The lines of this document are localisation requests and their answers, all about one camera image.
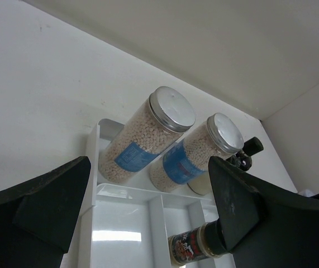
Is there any silver-lid blue-label shaker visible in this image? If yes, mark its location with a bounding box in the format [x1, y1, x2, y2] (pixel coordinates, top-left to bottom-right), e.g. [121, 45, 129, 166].
[98, 86, 196, 184]
[149, 113, 244, 193]

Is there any small black-lid spice bottle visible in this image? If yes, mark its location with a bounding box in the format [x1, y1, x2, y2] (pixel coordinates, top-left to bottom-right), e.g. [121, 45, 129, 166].
[168, 220, 227, 266]

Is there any clear plastic organizer tray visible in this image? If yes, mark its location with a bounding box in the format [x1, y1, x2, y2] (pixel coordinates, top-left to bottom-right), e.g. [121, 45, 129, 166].
[61, 118, 235, 268]

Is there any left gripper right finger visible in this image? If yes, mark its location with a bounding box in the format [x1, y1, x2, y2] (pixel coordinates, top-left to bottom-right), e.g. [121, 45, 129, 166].
[208, 157, 319, 267]

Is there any black-lid white spice jar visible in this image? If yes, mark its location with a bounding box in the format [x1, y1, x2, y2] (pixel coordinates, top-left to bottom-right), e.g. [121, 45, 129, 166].
[187, 136, 264, 195]

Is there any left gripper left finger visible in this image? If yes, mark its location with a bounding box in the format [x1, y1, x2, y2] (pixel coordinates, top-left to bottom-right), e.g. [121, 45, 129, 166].
[0, 156, 91, 267]

